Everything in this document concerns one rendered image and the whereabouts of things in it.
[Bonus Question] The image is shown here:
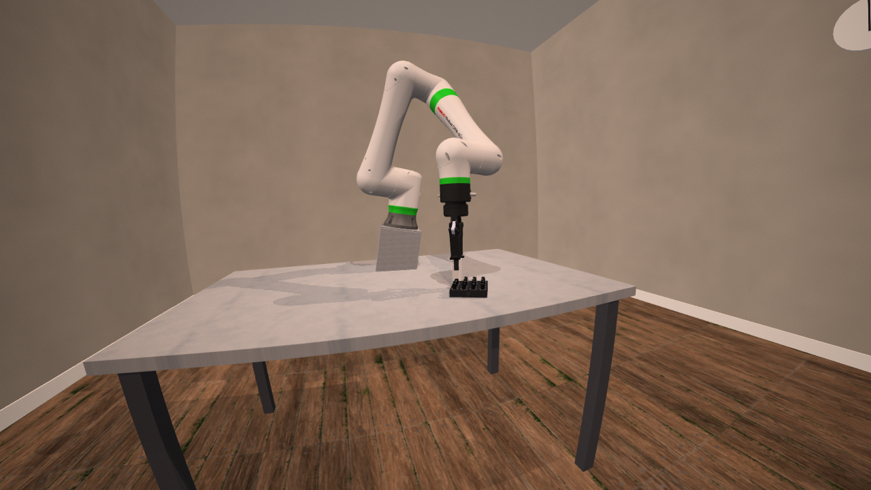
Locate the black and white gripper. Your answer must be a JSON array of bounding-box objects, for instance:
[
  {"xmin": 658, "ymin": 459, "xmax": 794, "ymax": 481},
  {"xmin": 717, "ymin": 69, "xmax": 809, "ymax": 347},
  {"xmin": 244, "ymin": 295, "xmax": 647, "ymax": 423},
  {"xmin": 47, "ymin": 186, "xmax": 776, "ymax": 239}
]
[{"xmin": 443, "ymin": 204, "xmax": 468, "ymax": 281}]

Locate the black square panel with knobs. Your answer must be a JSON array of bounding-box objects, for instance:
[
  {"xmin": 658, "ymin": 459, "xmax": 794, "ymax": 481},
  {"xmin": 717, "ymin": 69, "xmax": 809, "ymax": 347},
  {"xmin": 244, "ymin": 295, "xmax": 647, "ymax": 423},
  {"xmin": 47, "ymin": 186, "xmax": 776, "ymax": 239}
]
[{"xmin": 449, "ymin": 276, "xmax": 488, "ymax": 297}]

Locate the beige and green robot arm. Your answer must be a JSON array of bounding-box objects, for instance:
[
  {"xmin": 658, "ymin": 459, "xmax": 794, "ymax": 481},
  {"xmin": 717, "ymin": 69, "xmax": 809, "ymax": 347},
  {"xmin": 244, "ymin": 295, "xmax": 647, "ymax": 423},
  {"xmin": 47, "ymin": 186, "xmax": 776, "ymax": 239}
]
[{"xmin": 357, "ymin": 61, "xmax": 503, "ymax": 230}]

